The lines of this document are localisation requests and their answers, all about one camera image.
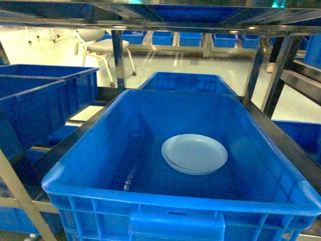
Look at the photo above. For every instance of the light blue round tray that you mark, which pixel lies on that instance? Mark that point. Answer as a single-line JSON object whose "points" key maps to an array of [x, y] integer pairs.
{"points": [[194, 154]]}

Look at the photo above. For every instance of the blue bin behind on shelf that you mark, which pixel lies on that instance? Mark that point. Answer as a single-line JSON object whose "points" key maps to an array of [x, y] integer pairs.
{"points": [[187, 82]]}

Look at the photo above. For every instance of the large blue bin on shelf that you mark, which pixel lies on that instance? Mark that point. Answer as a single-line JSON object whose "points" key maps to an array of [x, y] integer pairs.
{"points": [[115, 184]]}

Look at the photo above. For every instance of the blue bin left on shelf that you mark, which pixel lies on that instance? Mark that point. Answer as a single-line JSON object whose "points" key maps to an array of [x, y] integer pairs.
{"points": [[36, 100]]}

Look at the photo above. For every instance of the stainless steel shelf rack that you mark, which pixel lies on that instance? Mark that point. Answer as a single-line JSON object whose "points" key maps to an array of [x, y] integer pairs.
{"points": [[208, 17]]}

